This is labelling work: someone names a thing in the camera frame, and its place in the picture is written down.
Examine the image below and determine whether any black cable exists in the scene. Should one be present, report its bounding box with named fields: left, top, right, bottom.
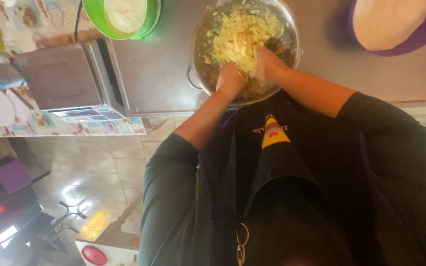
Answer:
left=74, top=0, right=84, bottom=42

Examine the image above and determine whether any smooth white dough ball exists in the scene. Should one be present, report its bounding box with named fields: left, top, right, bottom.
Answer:
left=352, top=0, right=426, bottom=52

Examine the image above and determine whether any white board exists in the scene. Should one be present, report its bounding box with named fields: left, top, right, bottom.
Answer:
left=75, top=239, right=140, bottom=266

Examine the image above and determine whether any purple plastic bowl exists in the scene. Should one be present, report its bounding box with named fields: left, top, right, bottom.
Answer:
left=348, top=0, right=426, bottom=57

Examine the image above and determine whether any green plastic bowl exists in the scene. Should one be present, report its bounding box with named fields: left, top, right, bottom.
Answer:
left=82, top=0, right=162, bottom=41

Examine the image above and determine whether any person's right hand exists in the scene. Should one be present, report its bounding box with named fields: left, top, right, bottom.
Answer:
left=252, top=44, right=292, bottom=86

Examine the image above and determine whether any black apron with yellow print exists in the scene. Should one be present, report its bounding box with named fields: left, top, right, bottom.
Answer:
left=197, top=92, right=385, bottom=266

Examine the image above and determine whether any metal key ring clip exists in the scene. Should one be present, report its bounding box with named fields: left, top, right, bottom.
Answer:
left=235, top=222, right=250, bottom=266

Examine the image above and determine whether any purple box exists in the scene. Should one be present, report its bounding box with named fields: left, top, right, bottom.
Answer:
left=0, top=159, right=33, bottom=195

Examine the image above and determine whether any black appliance with red stripe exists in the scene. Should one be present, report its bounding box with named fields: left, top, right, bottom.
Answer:
left=0, top=171, right=55, bottom=259

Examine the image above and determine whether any silver kitchen scale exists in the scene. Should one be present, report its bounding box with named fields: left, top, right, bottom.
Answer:
left=14, top=37, right=128, bottom=123

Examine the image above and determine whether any large metal mixing bowl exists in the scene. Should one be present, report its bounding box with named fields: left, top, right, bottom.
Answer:
left=186, top=0, right=302, bottom=106

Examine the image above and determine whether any metal chair frame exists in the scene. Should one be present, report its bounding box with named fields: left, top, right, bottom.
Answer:
left=42, top=200, right=88, bottom=252

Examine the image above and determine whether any dark green sweater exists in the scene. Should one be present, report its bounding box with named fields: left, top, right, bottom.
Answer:
left=139, top=91, right=426, bottom=266

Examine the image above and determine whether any colourful patterned tablecloth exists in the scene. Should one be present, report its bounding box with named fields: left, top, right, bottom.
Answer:
left=0, top=0, right=148, bottom=138

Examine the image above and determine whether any red round lid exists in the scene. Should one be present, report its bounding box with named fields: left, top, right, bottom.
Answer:
left=81, top=245, right=108, bottom=266

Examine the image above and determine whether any person's left hand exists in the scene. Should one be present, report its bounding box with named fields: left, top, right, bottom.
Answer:
left=215, top=62, right=247, bottom=95

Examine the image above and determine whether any white flour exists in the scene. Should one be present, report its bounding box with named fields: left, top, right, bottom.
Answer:
left=104, top=0, right=148, bottom=34

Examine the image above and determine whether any yellow crumbly dough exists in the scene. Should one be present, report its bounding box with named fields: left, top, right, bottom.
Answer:
left=203, top=8, right=284, bottom=97

